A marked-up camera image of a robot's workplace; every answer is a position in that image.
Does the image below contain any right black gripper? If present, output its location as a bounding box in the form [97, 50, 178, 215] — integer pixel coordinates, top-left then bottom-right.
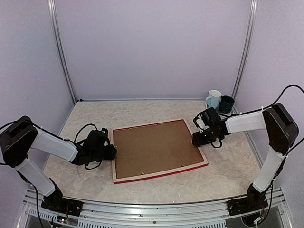
[192, 127, 220, 147]

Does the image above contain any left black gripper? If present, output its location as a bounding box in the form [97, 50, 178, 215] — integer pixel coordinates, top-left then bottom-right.
[90, 144, 116, 162]

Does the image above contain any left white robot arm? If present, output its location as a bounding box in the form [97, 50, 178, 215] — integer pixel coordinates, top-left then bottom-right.
[0, 116, 117, 211]

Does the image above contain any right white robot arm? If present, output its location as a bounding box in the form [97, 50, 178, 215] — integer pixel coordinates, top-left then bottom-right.
[192, 103, 299, 193]

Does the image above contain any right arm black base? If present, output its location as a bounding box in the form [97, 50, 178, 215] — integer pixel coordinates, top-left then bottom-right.
[227, 184, 268, 216]

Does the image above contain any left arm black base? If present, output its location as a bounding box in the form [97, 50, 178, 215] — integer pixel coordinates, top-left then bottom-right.
[41, 179, 83, 217]

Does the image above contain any white coaster plate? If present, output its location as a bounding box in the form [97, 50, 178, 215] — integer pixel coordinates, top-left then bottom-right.
[205, 102, 235, 117]

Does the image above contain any light blue mug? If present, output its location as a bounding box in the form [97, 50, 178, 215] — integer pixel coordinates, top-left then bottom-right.
[205, 90, 222, 109]

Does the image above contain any dark green mug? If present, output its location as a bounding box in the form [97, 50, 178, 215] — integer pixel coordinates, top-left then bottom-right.
[219, 95, 235, 114]

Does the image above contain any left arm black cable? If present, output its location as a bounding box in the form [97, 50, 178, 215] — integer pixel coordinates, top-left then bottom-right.
[75, 123, 98, 142]

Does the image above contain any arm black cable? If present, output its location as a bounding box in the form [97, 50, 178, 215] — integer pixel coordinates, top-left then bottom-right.
[261, 84, 304, 152]
[75, 123, 98, 142]

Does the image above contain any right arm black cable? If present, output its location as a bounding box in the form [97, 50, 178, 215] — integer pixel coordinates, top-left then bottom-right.
[261, 84, 304, 152]

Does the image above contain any aluminium front rail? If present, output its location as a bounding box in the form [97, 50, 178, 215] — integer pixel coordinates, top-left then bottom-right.
[16, 187, 293, 228]

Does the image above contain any right aluminium corner post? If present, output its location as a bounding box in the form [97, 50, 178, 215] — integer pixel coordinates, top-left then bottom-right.
[232, 0, 258, 100]

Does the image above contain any aluminium corner post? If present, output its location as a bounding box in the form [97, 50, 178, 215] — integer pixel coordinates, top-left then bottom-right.
[47, 0, 77, 105]
[232, 0, 258, 100]

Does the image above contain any left aluminium corner post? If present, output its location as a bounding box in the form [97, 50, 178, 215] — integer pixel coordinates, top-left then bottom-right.
[47, 0, 77, 105]

